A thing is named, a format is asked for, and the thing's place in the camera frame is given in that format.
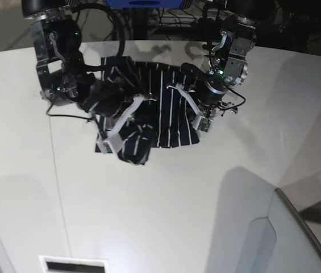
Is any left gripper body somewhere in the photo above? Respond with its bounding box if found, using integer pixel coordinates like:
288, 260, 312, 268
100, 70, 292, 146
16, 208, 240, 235
167, 80, 247, 119

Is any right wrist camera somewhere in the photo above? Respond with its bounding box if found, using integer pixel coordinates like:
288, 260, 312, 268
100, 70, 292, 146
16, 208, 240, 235
96, 134, 124, 154

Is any navy white striped t-shirt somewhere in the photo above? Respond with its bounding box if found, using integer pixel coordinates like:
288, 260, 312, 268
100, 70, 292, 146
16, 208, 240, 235
100, 56, 199, 165

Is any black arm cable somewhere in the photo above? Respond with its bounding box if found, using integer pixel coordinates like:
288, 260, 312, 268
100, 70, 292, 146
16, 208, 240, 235
72, 5, 127, 60

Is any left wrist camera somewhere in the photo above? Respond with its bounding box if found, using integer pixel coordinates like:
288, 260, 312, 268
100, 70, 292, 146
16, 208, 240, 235
192, 115, 212, 133

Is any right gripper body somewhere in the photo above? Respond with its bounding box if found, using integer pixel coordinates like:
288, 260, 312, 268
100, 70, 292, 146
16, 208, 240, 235
77, 79, 149, 142

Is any blue plastic bin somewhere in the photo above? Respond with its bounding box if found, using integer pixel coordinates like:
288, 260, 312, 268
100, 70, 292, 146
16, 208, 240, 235
103, 0, 182, 9

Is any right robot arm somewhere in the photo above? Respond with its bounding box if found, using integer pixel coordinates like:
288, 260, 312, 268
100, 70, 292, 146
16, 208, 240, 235
22, 1, 154, 142

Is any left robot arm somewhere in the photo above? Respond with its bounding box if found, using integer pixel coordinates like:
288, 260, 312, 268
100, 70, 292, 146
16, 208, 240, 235
171, 1, 269, 122

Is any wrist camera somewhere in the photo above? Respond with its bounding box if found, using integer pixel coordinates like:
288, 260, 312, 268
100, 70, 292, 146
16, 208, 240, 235
192, 115, 212, 133
96, 134, 124, 154

